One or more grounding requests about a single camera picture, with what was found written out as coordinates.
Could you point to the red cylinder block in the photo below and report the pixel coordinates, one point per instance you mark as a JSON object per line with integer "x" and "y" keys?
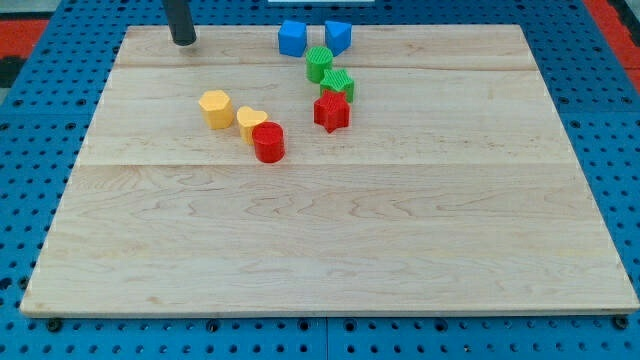
{"x": 268, "y": 139}

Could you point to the red star block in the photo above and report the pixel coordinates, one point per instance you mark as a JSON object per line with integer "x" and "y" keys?
{"x": 332, "y": 110}

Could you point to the yellow heart block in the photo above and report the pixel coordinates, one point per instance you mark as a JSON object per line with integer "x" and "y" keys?
{"x": 248, "y": 118}

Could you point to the green star block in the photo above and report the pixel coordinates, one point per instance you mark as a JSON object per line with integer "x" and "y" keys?
{"x": 338, "y": 80}

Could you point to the green cylinder block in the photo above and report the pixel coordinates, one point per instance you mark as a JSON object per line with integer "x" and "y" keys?
{"x": 318, "y": 59}

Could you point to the yellow hexagon block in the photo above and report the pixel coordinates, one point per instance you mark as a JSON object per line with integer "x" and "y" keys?
{"x": 217, "y": 109}

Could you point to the wooden board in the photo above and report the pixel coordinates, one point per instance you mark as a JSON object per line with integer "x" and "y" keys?
{"x": 454, "y": 191}

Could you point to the blue cube block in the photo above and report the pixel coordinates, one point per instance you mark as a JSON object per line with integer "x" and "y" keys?
{"x": 292, "y": 38}

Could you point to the blue triangle block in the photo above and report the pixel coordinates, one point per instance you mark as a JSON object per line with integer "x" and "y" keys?
{"x": 338, "y": 36}

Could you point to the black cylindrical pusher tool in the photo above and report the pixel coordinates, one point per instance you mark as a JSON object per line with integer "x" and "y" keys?
{"x": 180, "y": 22}

